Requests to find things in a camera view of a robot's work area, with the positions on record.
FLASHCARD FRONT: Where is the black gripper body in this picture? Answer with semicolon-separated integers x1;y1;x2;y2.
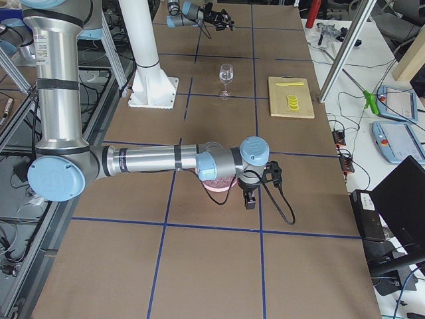
203;9;226;30
238;176;260;196

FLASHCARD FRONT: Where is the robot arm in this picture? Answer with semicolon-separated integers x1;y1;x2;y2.
166;1;234;31
22;1;270;209

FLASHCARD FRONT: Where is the clear wine glass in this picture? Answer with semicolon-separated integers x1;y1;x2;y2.
219;63;234;100

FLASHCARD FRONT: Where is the pink bowl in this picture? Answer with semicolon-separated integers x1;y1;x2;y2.
196;168;237;193

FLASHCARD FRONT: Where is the yellow plastic knife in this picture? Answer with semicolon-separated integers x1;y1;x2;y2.
275;82;304;87

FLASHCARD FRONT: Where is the bamboo cutting board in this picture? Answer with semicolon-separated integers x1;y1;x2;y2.
268;76;315;119

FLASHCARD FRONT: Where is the red cylinder bottle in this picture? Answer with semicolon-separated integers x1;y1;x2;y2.
305;0;322;29

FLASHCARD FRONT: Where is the black box on table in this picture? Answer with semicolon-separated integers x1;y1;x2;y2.
349;189;385;243

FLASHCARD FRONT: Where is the black monitor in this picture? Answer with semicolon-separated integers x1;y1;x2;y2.
369;156;424;276

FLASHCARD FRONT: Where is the near blue teach pendant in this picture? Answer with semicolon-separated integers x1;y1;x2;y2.
371;121;424;165

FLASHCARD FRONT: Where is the blue teach pendant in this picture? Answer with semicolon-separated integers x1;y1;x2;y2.
371;121;424;165
377;85;418;123

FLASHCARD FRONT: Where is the far blue teach pendant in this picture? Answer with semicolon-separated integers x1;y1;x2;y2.
377;85;418;123

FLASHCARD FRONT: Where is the wooden plank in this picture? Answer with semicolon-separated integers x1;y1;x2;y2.
392;30;424;82

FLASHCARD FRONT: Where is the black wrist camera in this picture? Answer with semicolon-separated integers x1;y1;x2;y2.
262;161;283;189
204;3;213;15

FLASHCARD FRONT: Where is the black camera cable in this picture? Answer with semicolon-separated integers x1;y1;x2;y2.
197;19;213;40
199;169;296;226

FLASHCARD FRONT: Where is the white pedestal column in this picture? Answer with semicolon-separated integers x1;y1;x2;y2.
119;0;179;110

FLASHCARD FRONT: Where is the aluminium frame post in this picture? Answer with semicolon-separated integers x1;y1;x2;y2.
318;0;377;103

